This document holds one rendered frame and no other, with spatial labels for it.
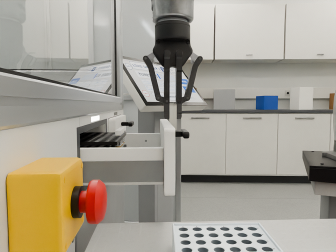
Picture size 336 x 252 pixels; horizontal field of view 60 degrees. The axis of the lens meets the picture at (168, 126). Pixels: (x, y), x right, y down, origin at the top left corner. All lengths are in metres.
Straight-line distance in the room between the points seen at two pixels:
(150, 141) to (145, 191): 0.89
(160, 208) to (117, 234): 1.11
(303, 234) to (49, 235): 0.39
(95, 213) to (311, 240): 0.35
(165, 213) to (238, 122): 2.16
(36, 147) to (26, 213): 0.08
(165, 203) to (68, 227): 1.37
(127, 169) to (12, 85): 0.26
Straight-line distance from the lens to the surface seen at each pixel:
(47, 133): 0.35
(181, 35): 0.61
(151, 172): 0.48
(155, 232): 0.50
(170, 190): 0.47
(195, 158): 3.58
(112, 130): 0.78
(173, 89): 1.53
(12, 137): 0.28
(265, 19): 4.16
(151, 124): 1.49
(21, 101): 0.30
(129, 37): 2.33
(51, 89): 0.36
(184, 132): 0.57
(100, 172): 0.49
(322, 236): 0.54
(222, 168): 3.64
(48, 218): 0.26
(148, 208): 1.60
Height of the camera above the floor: 0.97
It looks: 4 degrees down
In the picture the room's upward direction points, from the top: straight up
